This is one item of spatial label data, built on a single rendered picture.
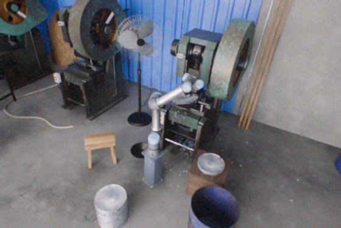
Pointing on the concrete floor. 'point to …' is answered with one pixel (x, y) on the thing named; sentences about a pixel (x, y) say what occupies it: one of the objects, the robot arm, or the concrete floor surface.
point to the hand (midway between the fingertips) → (186, 94)
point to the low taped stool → (106, 141)
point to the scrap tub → (213, 208)
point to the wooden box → (193, 181)
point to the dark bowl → (139, 149)
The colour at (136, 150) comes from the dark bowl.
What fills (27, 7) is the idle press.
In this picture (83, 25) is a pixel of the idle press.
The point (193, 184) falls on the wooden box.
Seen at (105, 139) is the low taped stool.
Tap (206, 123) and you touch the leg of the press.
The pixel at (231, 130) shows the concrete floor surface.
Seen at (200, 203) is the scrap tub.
